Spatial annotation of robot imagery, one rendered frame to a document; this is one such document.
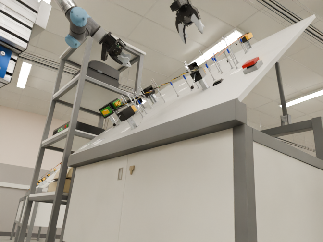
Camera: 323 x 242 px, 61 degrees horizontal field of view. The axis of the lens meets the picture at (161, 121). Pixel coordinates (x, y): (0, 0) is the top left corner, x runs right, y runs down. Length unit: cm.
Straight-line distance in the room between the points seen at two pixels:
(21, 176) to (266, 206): 787
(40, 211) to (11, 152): 460
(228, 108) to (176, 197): 34
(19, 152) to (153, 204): 762
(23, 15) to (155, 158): 63
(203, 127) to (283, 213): 34
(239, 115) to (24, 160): 793
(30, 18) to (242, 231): 81
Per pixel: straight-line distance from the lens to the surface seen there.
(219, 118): 82
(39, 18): 93
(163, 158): 102
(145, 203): 106
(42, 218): 407
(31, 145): 859
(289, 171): 99
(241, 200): 77
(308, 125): 136
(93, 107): 250
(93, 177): 148
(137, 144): 110
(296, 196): 101
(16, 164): 847
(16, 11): 90
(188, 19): 128
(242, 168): 78
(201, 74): 117
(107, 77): 218
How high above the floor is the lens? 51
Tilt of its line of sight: 21 degrees up
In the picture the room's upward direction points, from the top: 5 degrees clockwise
